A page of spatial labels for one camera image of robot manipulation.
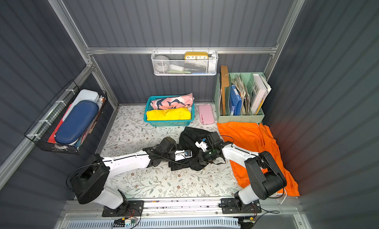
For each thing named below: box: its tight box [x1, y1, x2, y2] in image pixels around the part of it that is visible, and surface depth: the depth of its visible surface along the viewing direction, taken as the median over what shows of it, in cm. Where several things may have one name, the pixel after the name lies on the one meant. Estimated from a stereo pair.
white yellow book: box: [250, 73, 272, 115], surface depth 100 cm
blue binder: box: [229, 84, 242, 116], surface depth 101 cm
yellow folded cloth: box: [146, 107, 192, 121], surface depth 103 cm
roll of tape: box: [153, 55, 170, 73], surface depth 89 cm
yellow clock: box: [184, 51, 210, 61], surface depth 90 cm
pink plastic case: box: [198, 104, 215, 125], surface depth 114 cm
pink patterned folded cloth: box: [150, 92, 195, 111], surface depth 107 cm
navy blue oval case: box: [54, 100, 100, 145], surface depth 69 cm
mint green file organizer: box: [214, 72, 267, 124], surface depth 104 cm
